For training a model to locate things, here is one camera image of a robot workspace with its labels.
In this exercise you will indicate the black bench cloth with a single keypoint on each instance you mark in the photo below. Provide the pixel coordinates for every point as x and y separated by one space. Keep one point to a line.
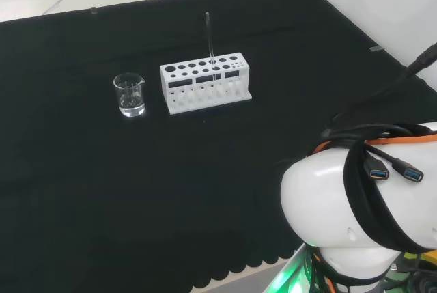
170 177

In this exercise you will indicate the clear cloth clip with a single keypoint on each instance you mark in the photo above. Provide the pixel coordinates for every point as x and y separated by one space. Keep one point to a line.
94 10
375 48

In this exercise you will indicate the white test tube rack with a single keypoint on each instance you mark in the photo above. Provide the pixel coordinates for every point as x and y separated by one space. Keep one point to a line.
205 96

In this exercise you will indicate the small clear glass beaker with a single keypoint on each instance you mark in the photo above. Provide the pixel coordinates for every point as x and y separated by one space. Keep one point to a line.
129 100

